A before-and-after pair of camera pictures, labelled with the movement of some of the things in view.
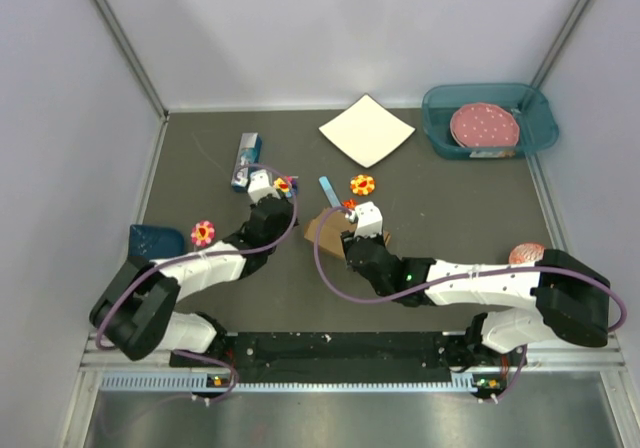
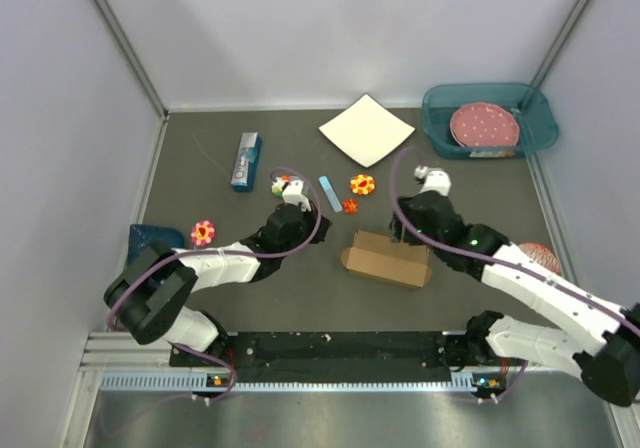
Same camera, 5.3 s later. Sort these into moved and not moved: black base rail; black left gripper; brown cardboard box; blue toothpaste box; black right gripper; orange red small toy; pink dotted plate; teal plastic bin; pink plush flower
Moved: black left gripper; black right gripper; brown cardboard box
Not moved: blue toothpaste box; pink plush flower; teal plastic bin; black base rail; pink dotted plate; orange red small toy
